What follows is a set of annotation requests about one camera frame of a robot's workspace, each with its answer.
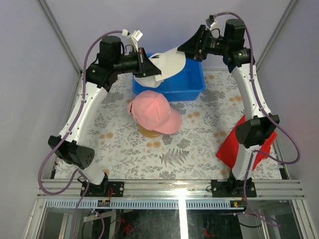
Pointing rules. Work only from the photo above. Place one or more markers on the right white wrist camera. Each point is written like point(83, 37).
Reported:
point(211, 23)

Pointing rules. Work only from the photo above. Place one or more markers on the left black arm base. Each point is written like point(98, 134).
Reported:
point(113, 189)

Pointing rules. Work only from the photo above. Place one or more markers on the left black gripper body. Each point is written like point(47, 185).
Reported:
point(132, 62)

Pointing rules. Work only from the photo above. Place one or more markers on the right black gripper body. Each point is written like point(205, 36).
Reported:
point(215, 45)

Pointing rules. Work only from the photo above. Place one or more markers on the floral table mat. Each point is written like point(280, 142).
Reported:
point(123, 153)

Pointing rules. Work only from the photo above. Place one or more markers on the blue plastic bin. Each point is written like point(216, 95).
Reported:
point(184, 86)

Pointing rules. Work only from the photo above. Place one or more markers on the white cloth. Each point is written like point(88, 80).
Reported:
point(170, 63)

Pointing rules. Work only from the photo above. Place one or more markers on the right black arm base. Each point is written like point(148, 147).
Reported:
point(230, 188)

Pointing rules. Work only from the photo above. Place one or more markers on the red cloth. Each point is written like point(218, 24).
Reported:
point(228, 151)

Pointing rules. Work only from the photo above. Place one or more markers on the aluminium front rail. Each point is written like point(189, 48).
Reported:
point(200, 189)

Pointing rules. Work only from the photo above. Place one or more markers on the pink baseball cap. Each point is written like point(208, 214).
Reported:
point(152, 111)

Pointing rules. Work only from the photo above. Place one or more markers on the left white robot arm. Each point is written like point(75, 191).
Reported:
point(98, 78)

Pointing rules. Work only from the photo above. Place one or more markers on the slotted cable duct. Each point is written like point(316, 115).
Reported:
point(145, 204)

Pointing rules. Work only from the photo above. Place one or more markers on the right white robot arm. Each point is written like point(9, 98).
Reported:
point(259, 123)

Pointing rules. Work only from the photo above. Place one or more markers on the wooden hat stand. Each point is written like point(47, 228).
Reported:
point(148, 133)

